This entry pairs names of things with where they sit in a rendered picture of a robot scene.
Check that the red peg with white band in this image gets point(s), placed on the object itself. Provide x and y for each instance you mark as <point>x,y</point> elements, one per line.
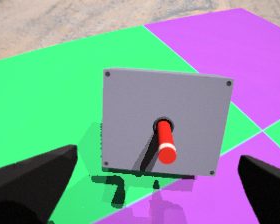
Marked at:
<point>166,148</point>

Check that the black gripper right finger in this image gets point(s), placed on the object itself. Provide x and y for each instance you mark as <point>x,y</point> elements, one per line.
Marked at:
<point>261,183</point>

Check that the grey sloped panel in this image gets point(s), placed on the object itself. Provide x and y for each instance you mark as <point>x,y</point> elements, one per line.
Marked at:
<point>135,99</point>

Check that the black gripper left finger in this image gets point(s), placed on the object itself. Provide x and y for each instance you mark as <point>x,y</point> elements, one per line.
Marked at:
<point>31,188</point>

